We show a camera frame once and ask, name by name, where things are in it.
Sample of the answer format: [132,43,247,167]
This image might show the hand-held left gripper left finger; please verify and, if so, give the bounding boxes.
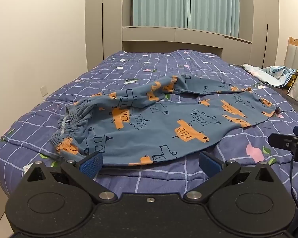
[23,151,117,204]

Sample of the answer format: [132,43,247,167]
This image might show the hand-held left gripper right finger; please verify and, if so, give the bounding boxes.
[184,151,277,204]

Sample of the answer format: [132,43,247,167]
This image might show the blue pants with orange print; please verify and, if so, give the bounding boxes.
[50,74,281,166]

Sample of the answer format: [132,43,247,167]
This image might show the light blue blanket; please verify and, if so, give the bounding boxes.
[240,63,298,88]

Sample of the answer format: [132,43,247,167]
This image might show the wooden padded headboard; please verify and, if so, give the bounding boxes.
[283,37,298,70]

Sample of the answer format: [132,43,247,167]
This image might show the purple checked quilt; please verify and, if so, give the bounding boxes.
[0,50,298,228]

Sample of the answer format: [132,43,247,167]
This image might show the beige window drawer unit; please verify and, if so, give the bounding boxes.
[121,25,253,55]

